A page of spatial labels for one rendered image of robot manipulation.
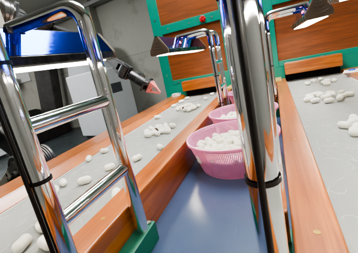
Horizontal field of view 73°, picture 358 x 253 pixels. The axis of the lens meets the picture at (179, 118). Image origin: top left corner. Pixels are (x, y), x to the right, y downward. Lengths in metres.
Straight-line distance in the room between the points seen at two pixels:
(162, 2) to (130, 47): 2.88
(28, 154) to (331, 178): 0.48
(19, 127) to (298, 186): 0.40
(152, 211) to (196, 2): 1.47
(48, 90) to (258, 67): 5.91
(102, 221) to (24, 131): 0.23
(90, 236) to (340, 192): 0.41
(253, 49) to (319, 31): 1.57
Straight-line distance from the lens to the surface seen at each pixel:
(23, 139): 0.30
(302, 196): 0.43
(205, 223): 0.54
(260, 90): 0.17
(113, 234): 0.46
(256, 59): 0.16
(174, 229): 0.54
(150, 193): 0.55
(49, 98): 6.07
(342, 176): 0.54
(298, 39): 1.71
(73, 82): 4.52
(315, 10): 0.92
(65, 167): 0.86
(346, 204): 0.46
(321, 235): 0.36
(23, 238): 0.54
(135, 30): 4.62
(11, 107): 0.30
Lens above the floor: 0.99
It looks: 13 degrees down
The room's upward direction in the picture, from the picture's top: 12 degrees counter-clockwise
